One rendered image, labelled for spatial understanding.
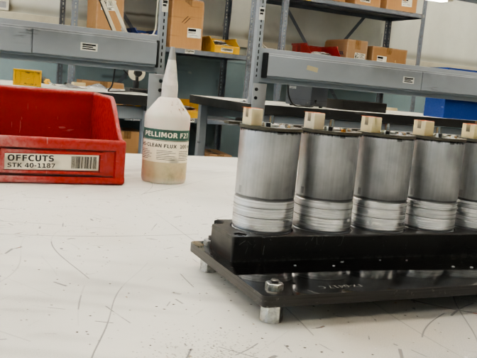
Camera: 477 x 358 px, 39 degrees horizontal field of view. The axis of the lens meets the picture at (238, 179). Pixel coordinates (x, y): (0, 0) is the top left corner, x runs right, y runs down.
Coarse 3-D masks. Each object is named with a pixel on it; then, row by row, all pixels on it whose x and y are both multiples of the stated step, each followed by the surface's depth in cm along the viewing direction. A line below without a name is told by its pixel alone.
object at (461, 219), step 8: (472, 144) 30; (464, 152) 31; (472, 152) 30; (464, 160) 31; (472, 160) 30; (464, 168) 31; (472, 168) 30; (464, 176) 31; (472, 176) 30; (464, 184) 31; (472, 184) 30; (464, 192) 31; (472, 192) 30; (464, 200) 31; (472, 200) 30; (456, 208) 31; (464, 208) 31; (472, 208) 30; (456, 216) 31; (464, 216) 31; (472, 216) 30; (456, 224) 31; (464, 224) 31; (472, 224) 30
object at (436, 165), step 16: (416, 144) 29; (432, 144) 29; (448, 144) 29; (464, 144) 29; (416, 160) 29; (432, 160) 29; (448, 160) 29; (416, 176) 29; (432, 176) 29; (448, 176) 29; (416, 192) 29; (432, 192) 29; (448, 192) 29; (416, 208) 29; (432, 208) 29; (448, 208) 29; (416, 224) 29; (432, 224) 29; (448, 224) 29
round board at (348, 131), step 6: (324, 126) 27; (330, 126) 27; (318, 132) 27; (324, 132) 26; (330, 132) 26; (336, 132) 26; (342, 132) 26; (348, 132) 27; (354, 132) 27; (360, 132) 27
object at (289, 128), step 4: (240, 124) 26; (244, 124) 26; (264, 124) 26; (268, 124) 26; (280, 124) 27; (284, 124) 27; (248, 128) 26; (252, 128) 25; (256, 128) 25; (260, 128) 25; (264, 128) 25; (268, 128) 25; (272, 128) 25; (276, 128) 25; (288, 128) 26; (292, 128) 26; (296, 128) 26; (300, 128) 27; (296, 132) 26
